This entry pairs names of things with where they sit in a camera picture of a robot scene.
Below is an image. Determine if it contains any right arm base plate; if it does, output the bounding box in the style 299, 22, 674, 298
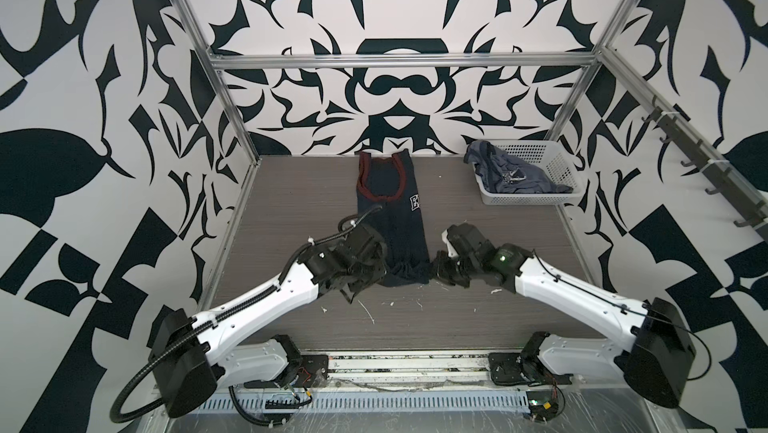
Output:
488, 352, 572, 387

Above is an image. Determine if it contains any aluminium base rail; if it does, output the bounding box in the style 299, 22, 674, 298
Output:
233, 335, 656, 391

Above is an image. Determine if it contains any aluminium frame crossbar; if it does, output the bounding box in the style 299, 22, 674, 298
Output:
209, 52, 596, 71

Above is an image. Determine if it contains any white plastic laundry basket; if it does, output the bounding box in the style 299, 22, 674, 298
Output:
474, 139, 586, 206

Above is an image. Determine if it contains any small green circuit board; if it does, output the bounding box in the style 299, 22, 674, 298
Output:
524, 389, 564, 424

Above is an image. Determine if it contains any black corrugated cable hose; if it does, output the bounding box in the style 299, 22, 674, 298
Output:
109, 203, 385, 428

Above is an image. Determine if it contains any white slotted cable duct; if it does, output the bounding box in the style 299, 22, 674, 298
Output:
197, 389, 532, 415

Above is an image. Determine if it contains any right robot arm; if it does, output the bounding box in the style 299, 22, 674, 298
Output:
434, 223, 698, 409

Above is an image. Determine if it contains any navy tank top red trim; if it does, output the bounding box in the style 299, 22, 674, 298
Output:
356, 151, 431, 288

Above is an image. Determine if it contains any blue-grey tank top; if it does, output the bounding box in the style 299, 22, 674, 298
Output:
463, 140, 573, 195

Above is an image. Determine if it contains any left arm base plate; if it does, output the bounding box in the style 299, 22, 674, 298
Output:
291, 354, 329, 388

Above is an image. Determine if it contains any wall hook rail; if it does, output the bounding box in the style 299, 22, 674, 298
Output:
641, 96, 767, 242

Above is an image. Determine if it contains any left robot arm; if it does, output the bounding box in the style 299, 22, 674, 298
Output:
149, 224, 387, 418

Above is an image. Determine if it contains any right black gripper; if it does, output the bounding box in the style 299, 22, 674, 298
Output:
423, 250, 482, 289

